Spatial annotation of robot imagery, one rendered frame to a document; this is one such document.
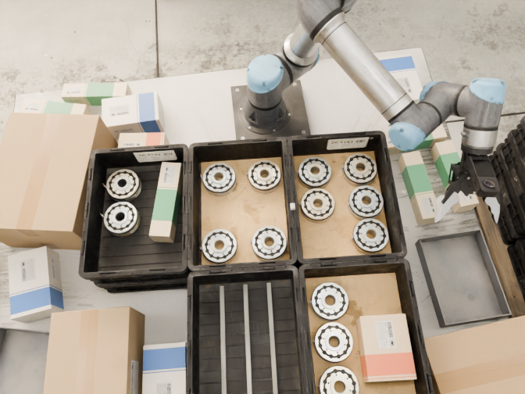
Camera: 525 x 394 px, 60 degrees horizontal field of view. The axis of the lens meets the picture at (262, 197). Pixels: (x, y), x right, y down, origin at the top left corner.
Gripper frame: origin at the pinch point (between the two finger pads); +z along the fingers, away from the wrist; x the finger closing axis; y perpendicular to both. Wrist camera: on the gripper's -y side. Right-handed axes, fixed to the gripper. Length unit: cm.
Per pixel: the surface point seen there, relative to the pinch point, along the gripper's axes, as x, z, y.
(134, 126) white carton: 98, -12, 53
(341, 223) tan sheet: 27.8, 9.8, 20.7
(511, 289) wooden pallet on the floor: -54, 62, 64
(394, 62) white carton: 5, -32, 69
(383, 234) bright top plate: 16.4, 10.9, 15.3
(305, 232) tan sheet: 38.7, 12.1, 18.7
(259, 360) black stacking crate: 52, 38, -7
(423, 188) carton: -0.4, 4.1, 35.9
